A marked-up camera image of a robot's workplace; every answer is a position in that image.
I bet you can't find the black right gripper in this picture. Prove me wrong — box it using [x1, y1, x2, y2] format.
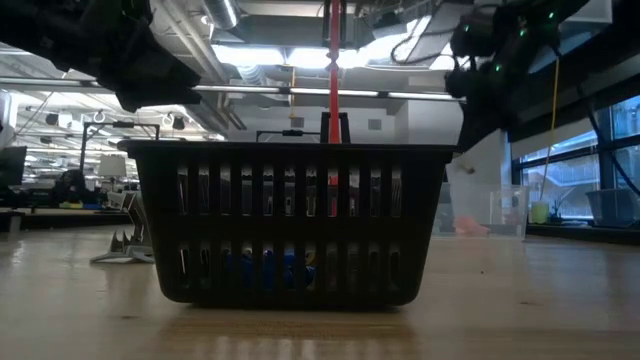
[444, 62, 512, 152]

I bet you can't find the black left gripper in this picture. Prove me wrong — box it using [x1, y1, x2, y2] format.
[97, 29, 202, 114]

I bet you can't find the pink staple remover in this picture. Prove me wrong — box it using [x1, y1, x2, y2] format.
[453, 215, 491, 238]

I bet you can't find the black mesh basket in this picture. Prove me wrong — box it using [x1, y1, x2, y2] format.
[117, 139, 461, 308]

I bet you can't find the blue mini stapler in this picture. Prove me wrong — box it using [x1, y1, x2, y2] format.
[223, 247, 319, 291]

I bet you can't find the light blue staple remover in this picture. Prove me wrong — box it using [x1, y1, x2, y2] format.
[89, 192, 157, 265]

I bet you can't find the white lampshade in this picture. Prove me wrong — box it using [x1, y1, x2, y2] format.
[97, 154, 127, 179]

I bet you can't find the clear plastic bin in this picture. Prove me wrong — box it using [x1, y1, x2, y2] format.
[434, 182, 531, 240]

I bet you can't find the green cup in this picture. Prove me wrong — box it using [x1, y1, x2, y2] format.
[530, 201, 550, 225]

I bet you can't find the red desk lamp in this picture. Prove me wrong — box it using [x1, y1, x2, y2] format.
[319, 0, 351, 217]

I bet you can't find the black monitor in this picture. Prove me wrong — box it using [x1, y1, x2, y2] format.
[0, 144, 27, 189]

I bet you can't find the black metal stand frame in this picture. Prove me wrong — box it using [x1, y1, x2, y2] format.
[79, 121, 162, 174]

